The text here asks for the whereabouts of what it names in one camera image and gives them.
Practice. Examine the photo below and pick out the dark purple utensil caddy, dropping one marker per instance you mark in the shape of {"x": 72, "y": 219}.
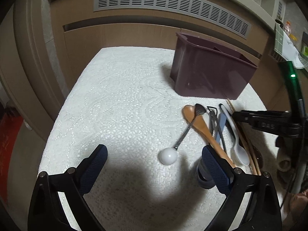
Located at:
{"x": 206, "y": 69}

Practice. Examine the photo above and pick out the black thin utensil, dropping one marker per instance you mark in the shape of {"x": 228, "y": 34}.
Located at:
{"x": 221, "y": 133}

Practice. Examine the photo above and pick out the black round object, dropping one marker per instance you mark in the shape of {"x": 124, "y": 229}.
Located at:
{"x": 203, "y": 176}

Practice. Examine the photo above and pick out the blue handled utensil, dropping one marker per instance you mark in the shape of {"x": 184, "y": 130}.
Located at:
{"x": 221, "y": 124}

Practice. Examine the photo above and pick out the wooden spoon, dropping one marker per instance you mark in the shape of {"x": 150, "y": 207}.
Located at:
{"x": 201, "y": 127}

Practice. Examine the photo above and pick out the metal shovel-shaped spoon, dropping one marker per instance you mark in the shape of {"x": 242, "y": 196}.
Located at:
{"x": 212, "y": 111}

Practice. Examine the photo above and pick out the green checked cloth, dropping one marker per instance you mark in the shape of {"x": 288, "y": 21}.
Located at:
{"x": 285, "y": 47}

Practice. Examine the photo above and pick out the white plastic spoon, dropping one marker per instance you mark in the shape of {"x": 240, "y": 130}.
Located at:
{"x": 239, "y": 152}

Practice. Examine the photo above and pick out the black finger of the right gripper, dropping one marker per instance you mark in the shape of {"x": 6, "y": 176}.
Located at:
{"x": 262, "y": 118}

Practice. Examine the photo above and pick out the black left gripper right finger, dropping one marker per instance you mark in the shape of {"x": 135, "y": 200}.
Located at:
{"x": 263, "y": 209}

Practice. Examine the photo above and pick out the orange capped bottle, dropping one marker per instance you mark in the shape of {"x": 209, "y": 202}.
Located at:
{"x": 287, "y": 27}

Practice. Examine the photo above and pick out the grey ventilation grille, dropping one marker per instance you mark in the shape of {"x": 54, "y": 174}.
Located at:
{"x": 201, "y": 9}

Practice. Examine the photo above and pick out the red object at left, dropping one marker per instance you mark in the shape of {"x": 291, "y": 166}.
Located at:
{"x": 10, "y": 126}

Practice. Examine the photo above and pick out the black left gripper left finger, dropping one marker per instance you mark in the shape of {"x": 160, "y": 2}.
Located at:
{"x": 46, "y": 211}

